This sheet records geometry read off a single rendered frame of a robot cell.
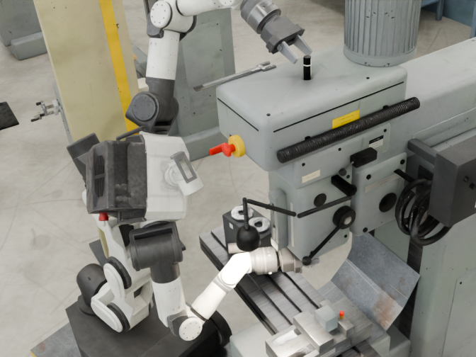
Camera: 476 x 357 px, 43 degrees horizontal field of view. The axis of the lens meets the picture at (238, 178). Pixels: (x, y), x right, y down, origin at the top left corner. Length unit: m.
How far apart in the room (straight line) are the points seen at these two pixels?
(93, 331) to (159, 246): 1.08
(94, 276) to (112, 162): 1.10
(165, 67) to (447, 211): 0.91
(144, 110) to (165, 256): 0.44
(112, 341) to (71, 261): 1.38
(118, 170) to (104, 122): 1.67
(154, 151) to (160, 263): 0.34
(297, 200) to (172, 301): 0.50
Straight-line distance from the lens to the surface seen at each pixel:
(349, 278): 2.43
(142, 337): 2.74
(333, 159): 1.66
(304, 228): 1.78
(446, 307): 2.36
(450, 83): 1.92
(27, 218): 4.54
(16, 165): 5.17
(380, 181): 1.85
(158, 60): 1.86
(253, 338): 2.32
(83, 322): 2.87
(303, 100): 1.53
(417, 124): 1.86
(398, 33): 1.67
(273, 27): 1.63
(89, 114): 3.37
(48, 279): 4.00
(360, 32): 1.68
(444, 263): 2.15
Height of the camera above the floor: 2.63
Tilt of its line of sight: 36 degrees down
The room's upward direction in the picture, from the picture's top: 5 degrees counter-clockwise
